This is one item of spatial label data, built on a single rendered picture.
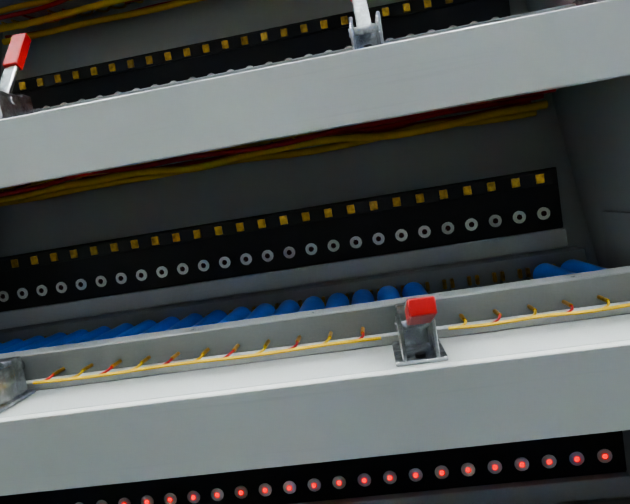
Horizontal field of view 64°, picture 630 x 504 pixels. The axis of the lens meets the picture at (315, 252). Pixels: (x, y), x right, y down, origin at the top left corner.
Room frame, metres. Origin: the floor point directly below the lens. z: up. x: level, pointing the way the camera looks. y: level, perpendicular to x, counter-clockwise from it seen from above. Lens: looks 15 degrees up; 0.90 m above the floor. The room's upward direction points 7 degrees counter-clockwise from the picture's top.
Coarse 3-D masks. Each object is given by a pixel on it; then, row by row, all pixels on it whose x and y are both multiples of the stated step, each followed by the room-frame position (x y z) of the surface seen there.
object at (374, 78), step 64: (448, 0) 0.41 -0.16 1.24; (576, 0) 0.32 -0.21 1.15; (128, 64) 0.45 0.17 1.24; (192, 64) 0.45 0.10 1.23; (256, 64) 0.45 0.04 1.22; (320, 64) 0.28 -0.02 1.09; (384, 64) 0.27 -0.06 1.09; (448, 64) 0.27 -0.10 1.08; (512, 64) 0.27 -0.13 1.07; (576, 64) 0.27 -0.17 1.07; (0, 128) 0.30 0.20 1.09; (64, 128) 0.30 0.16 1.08; (128, 128) 0.30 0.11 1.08; (192, 128) 0.30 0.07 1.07; (256, 128) 0.29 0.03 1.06; (320, 128) 0.29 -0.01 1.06; (384, 128) 0.41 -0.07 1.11; (448, 128) 0.40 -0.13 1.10; (0, 192) 0.42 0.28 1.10; (64, 192) 0.46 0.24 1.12
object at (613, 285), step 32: (480, 288) 0.32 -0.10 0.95; (512, 288) 0.31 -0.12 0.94; (544, 288) 0.31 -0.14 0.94; (576, 288) 0.30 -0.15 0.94; (608, 288) 0.30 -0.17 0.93; (256, 320) 0.33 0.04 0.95; (288, 320) 0.32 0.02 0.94; (320, 320) 0.32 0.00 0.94; (352, 320) 0.32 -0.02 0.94; (384, 320) 0.32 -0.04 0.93; (448, 320) 0.32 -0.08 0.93; (480, 320) 0.32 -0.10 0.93; (512, 320) 0.30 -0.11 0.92; (32, 352) 0.35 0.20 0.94; (64, 352) 0.34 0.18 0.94; (96, 352) 0.34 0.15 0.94; (128, 352) 0.34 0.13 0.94; (160, 352) 0.34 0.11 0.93; (192, 352) 0.34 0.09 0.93; (224, 352) 0.33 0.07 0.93; (256, 352) 0.32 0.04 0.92
